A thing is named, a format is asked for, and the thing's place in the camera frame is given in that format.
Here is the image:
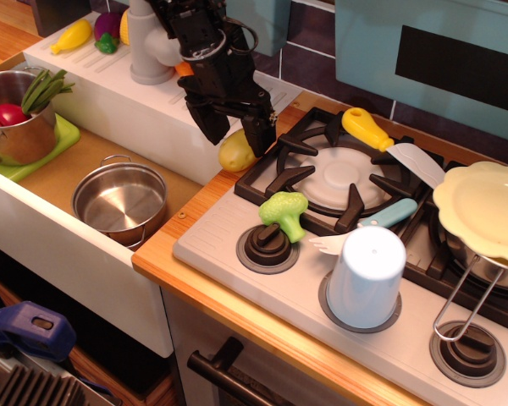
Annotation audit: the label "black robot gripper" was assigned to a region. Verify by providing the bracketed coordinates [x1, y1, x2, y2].
[179, 47, 276, 157]

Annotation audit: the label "yellow toy potato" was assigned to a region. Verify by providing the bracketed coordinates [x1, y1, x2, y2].
[218, 129, 257, 173]

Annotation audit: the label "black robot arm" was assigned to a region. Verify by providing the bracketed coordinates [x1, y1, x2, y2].
[149, 1, 277, 157]

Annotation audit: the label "small steel pot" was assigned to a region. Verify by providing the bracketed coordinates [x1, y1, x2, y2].
[71, 154, 168, 250]

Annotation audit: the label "tall steel pot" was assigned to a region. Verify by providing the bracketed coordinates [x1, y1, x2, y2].
[0, 70, 58, 166]

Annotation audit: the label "orange toy pepper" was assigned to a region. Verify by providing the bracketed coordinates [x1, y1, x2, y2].
[174, 62, 194, 77]

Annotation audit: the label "green toy broccoli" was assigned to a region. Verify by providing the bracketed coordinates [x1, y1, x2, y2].
[258, 191, 308, 244]

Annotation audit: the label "grey toy faucet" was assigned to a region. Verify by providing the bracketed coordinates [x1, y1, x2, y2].
[127, 0, 182, 85]

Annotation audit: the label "black left stove knob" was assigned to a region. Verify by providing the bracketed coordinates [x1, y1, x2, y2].
[236, 223, 300, 275]

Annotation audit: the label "black stove knob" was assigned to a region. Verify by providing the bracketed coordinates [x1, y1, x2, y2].
[429, 324, 506, 388]
[236, 223, 300, 275]

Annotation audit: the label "yellow toy corn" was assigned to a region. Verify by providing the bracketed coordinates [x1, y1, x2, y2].
[119, 11, 130, 46]

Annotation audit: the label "black burner grate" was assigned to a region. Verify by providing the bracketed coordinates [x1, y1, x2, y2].
[235, 107, 508, 328]

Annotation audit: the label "purple toy eggplant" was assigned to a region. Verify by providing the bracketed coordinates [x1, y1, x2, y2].
[94, 13, 122, 54]

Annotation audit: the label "green cutting board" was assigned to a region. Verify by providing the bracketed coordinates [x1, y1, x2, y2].
[0, 113, 80, 183]

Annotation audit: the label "yellow toy squash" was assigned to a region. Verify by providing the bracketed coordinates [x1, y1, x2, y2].
[50, 19, 92, 54]

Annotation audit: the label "green toy beans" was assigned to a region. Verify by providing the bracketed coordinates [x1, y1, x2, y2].
[20, 69, 75, 116]

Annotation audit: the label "white sink basin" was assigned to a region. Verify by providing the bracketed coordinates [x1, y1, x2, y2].
[0, 10, 304, 359]

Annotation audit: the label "white plastic cup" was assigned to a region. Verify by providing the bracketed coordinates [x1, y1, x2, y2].
[326, 226, 406, 329]

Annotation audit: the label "red toy tomato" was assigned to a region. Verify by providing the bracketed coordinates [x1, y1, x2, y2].
[0, 103, 30, 127]

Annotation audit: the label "teal microwave cabinet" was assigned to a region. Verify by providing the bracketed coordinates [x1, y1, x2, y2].
[335, 1, 508, 140]

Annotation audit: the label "pale yellow plate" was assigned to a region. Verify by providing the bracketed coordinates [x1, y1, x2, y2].
[433, 162, 508, 262]

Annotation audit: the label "blue clamp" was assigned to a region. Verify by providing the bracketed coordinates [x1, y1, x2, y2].
[0, 301, 77, 362]

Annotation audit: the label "black right stove knob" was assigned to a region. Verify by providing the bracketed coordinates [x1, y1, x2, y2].
[429, 324, 506, 388]

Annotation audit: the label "teal wall cabinet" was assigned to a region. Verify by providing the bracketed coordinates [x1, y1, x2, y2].
[227, 0, 291, 57]

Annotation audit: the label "yellow handled toy knife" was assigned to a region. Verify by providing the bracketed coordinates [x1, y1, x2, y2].
[341, 107, 445, 189]

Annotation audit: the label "blue handled white fork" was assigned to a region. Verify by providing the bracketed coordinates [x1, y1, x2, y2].
[309, 198, 418, 255]

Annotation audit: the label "black oven door handle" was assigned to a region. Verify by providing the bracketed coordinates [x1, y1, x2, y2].
[187, 337, 276, 406]

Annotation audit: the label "steel saucepan with wire handle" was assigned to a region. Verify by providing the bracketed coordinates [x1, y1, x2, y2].
[433, 231, 508, 343]

